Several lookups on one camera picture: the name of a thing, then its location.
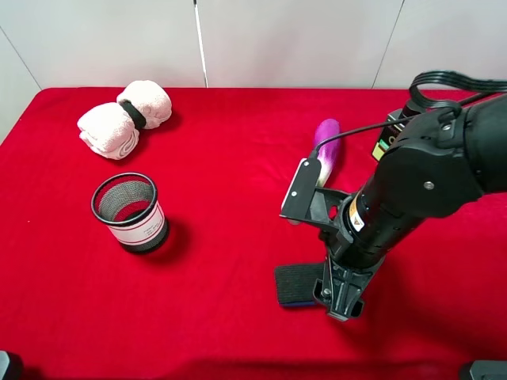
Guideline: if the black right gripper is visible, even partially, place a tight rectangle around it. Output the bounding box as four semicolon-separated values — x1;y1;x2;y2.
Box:
314;231;384;321

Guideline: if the black blue eraser block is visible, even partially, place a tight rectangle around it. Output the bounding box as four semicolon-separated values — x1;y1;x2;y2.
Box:
274;263;324;308

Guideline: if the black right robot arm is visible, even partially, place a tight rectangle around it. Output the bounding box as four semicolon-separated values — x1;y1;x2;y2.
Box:
314;95;506;321

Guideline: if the dark object bottom right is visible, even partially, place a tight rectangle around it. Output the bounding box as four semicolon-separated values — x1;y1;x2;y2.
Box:
459;360;507;380

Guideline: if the red velvet table cloth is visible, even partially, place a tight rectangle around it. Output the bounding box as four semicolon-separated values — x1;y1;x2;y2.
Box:
1;88;506;379

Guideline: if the purple white eggplant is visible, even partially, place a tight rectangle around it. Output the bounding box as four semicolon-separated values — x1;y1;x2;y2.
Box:
314;119;341;187

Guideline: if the dark pump soap bottle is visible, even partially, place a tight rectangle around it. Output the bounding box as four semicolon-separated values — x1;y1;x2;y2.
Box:
372;101;414;161

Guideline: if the black mesh pen holder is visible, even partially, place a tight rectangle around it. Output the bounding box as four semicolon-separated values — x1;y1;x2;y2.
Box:
90;172;170;255

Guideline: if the black elastic band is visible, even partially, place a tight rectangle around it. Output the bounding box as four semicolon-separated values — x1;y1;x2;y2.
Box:
119;101;147;130

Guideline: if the rolled white towel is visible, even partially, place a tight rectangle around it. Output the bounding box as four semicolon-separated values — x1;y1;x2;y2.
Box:
77;80;172;160

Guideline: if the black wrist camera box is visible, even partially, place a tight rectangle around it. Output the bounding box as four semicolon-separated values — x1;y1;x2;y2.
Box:
280;157;349;232

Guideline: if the black cable bundle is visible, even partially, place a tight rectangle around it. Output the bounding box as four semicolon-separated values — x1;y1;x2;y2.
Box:
308;70;507;162

